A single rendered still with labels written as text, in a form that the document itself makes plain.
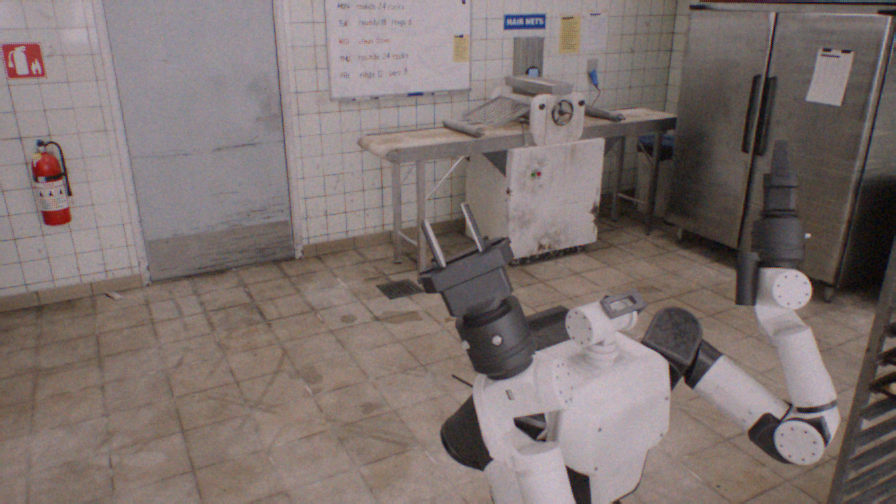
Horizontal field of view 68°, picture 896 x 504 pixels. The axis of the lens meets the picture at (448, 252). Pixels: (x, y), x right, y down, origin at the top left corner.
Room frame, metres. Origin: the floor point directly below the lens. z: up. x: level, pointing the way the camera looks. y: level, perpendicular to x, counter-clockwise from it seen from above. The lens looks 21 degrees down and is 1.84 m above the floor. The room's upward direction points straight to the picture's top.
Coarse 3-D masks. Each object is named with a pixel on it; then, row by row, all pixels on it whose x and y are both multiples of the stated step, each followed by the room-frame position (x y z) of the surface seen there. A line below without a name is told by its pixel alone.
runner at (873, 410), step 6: (876, 402) 1.69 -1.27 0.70; (882, 402) 1.70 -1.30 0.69; (888, 402) 1.72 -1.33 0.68; (894, 402) 1.72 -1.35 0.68; (864, 408) 1.66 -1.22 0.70; (870, 408) 1.68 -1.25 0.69; (876, 408) 1.69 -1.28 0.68; (882, 408) 1.69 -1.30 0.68; (888, 408) 1.69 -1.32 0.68; (894, 408) 1.69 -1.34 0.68; (864, 414) 1.66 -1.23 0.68; (870, 414) 1.66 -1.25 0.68; (876, 414) 1.66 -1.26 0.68; (882, 414) 1.66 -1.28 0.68; (870, 420) 1.64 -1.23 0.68
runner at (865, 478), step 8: (880, 464) 1.75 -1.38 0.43; (888, 464) 1.77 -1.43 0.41; (864, 472) 1.71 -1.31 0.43; (872, 472) 1.73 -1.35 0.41; (880, 472) 1.74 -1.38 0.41; (888, 472) 1.73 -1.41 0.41; (848, 480) 1.67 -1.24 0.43; (856, 480) 1.69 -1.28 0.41; (864, 480) 1.70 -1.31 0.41; (872, 480) 1.70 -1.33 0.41; (840, 488) 1.66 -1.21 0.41; (848, 488) 1.66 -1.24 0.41; (856, 488) 1.66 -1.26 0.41
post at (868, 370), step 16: (880, 304) 1.68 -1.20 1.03; (880, 320) 1.67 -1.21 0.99; (880, 336) 1.66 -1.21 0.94; (864, 368) 1.68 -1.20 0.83; (864, 384) 1.67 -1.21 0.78; (864, 400) 1.66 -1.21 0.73; (848, 432) 1.67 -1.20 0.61; (848, 448) 1.66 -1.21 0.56; (832, 480) 1.68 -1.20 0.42; (832, 496) 1.67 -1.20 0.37
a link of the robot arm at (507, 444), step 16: (480, 384) 0.76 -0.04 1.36; (480, 400) 0.75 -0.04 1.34; (480, 416) 0.74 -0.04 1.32; (496, 432) 0.73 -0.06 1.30; (512, 432) 0.76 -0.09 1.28; (496, 448) 0.72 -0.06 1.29; (512, 448) 0.72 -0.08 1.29; (528, 448) 0.74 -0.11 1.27; (544, 448) 0.72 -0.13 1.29; (560, 448) 0.72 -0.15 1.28; (512, 464) 0.70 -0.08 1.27; (528, 464) 0.69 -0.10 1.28; (544, 464) 0.69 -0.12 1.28; (560, 464) 0.70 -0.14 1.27
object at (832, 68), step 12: (828, 60) 3.99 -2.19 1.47; (840, 60) 3.93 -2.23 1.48; (816, 72) 4.04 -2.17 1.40; (828, 72) 3.98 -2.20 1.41; (840, 72) 3.92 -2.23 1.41; (816, 84) 4.03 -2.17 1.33; (828, 84) 3.96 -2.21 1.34; (840, 84) 3.90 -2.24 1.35; (816, 96) 4.01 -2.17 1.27; (828, 96) 3.95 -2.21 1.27; (840, 96) 3.88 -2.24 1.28
